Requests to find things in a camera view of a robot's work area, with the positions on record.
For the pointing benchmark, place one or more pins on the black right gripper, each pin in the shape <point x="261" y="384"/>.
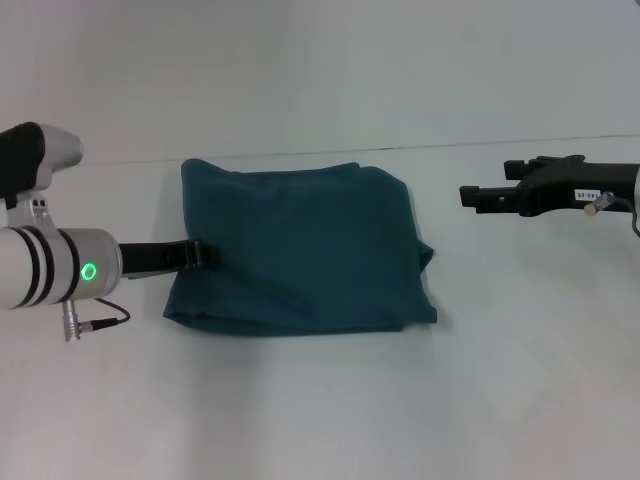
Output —
<point x="575" y="187"/>

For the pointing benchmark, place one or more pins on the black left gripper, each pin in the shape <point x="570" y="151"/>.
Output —
<point x="152" y="265"/>

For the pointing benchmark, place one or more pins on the teal t-shirt with FREE print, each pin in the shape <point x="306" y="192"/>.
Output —
<point x="300" y="250"/>

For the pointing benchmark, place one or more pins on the left camera mount bracket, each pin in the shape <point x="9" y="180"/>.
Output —
<point x="32" y="212"/>

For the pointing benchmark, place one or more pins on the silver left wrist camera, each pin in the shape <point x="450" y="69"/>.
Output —
<point x="35" y="160"/>

